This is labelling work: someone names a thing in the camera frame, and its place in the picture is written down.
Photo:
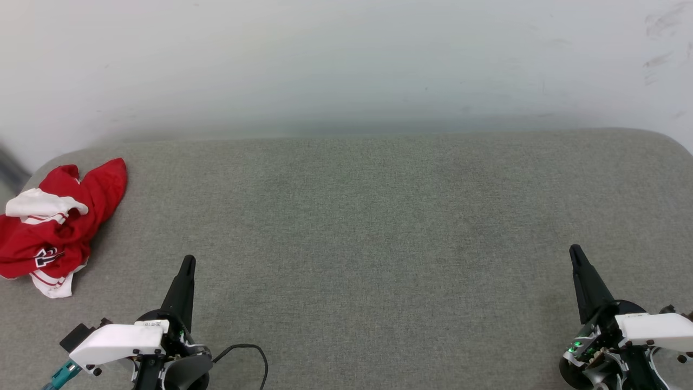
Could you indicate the white paper label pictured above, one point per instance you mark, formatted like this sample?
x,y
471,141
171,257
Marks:
x,y
152,324

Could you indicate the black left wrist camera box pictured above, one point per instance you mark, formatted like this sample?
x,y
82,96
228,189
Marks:
x,y
77,337

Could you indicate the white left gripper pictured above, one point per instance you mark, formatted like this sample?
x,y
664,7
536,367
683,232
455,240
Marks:
x,y
116,342

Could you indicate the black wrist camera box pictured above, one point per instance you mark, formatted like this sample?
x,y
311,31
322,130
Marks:
x,y
671,310
77,337

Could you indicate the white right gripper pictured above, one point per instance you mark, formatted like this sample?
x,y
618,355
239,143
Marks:
x,y
652,329

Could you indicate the red white basketball jersey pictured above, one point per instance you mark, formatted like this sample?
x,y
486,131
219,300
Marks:
x,y
97,195

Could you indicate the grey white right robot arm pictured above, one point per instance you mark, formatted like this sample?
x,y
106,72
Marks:
x,y
595,375

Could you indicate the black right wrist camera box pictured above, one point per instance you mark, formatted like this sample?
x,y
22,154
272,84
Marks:
x,y
671,310

